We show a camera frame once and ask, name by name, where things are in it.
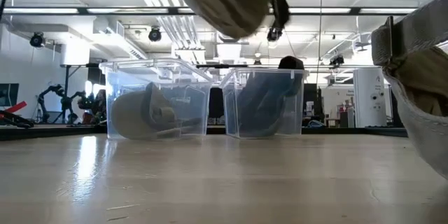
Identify navy blue cap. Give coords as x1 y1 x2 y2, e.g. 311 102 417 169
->
237 73 291 138

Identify black ceiling spotlight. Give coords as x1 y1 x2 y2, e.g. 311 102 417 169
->
267 27 284 42
148 26 162 42
29 31 46 48
329 54 345 67

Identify black horizontal background bar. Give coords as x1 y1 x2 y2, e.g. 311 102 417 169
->
195 63 381 69

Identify clear plastic bin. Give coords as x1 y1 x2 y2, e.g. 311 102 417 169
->
219 66 309 139
99 58 214 141

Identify black background chair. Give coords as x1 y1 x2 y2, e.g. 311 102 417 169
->
209 87 225 120

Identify white cabinet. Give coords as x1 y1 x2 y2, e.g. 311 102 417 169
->
352 66 392 129

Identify red bar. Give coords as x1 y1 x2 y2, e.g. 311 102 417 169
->
0 100 28 115

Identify beige cap with velcro strap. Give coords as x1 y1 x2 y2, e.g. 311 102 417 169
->
370 0 448 179

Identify black overhead frame bar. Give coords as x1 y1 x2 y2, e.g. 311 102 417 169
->
0 6 417 17

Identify black table edge rail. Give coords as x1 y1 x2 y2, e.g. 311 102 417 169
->
0 124 409 141

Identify dark wall monitor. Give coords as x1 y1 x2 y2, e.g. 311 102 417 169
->
0 83 20 108

